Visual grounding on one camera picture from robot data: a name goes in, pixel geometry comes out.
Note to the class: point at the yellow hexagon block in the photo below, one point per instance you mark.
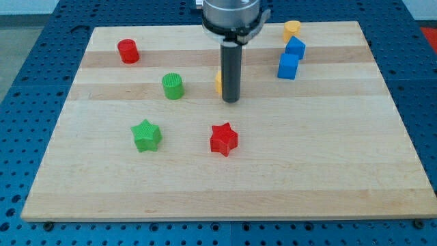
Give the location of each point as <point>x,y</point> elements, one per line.
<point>218,83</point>

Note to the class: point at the blue cube block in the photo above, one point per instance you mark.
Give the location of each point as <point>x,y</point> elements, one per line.
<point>288,66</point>
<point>295,47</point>

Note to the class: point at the blue cube block upper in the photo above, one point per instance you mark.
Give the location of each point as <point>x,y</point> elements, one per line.
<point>295,47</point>

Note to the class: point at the green cylinder block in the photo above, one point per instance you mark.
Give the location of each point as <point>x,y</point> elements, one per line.
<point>173,86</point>

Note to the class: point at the blue cube block lower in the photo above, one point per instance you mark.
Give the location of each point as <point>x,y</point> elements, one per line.
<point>288,66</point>

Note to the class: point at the red star block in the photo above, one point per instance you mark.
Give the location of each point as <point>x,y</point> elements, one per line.
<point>223,139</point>

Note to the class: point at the green star block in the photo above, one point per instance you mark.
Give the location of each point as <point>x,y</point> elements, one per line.
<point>147,136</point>

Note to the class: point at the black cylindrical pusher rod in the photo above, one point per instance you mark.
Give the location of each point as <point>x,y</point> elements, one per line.
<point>231,59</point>

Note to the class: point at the yellow cylinder block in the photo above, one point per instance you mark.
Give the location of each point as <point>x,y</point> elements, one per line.
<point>291,28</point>

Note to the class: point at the wooden board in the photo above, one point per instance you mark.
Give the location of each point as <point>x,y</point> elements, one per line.
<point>328,145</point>

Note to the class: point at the red cylinder block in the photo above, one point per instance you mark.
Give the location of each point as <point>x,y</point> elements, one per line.
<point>128,51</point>

